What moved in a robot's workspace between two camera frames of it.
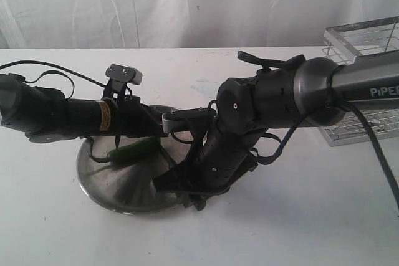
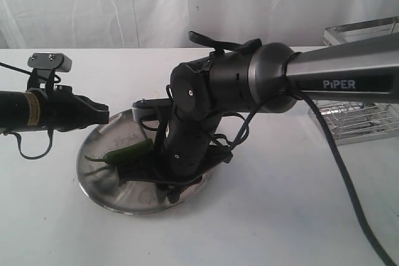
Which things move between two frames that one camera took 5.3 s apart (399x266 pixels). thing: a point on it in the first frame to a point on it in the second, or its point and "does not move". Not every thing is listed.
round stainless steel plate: [127, 188] does not move
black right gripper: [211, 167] to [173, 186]
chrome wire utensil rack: [346, 43] does not move
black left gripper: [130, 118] to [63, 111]
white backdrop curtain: [158, 7] does not move
